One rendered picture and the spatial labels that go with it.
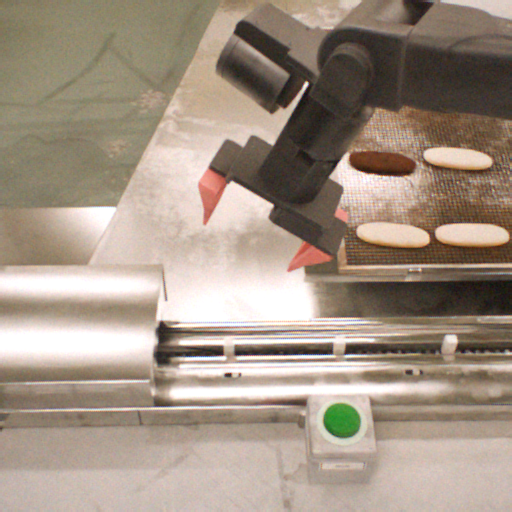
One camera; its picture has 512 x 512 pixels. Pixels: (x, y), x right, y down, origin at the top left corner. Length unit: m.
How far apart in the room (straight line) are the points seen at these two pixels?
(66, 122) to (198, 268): 1.89
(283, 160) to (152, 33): 2.83
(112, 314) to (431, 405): 0.39
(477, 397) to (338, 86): 0.47
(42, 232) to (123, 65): 2.10
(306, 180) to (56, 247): 0.58
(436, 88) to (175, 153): 0.78
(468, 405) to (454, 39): 0.48
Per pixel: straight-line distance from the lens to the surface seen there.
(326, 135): 0.53
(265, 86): 0.53
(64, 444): 0.84
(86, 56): 3.23
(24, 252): 1.06
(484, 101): 0.47
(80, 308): 0.82
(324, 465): 0.75
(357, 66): 0.46
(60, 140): 2.71
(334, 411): 0.74
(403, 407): 0.81
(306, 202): 0.59
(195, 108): 1.30
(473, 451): 0.84
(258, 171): 0.59
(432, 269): 0.90
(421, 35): 0.46
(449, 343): 0.86
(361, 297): 0.95
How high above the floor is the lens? 1.54
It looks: 46 degrees down
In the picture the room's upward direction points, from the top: straight up
